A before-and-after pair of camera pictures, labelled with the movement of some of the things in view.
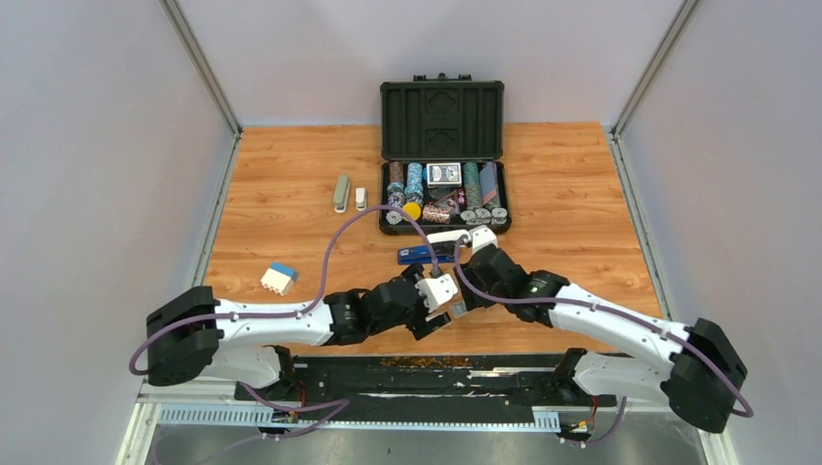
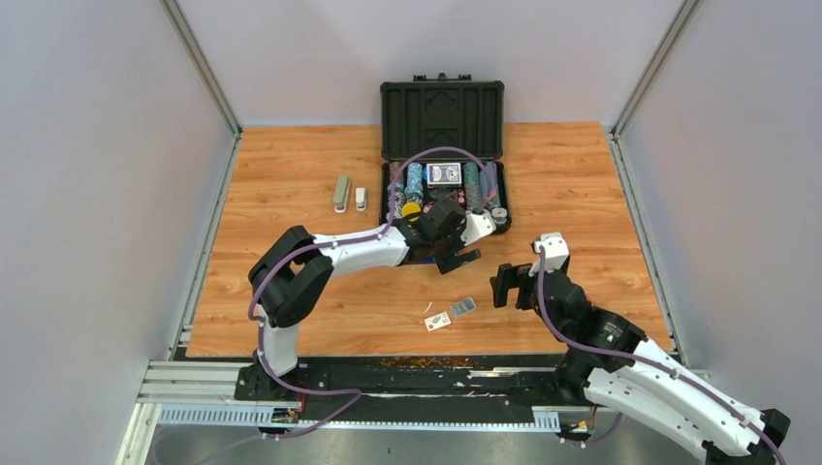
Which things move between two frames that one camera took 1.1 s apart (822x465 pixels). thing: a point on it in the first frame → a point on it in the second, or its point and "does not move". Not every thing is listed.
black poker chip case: x=442 y=146 does not move
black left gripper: x=427 y=326 → x=453 y=261
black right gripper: x=469 y=277 → x=509 y=278
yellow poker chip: x=413 y=209 does not move
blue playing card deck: x=444 y=174 does not move
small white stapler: x=361 y=198 does not move
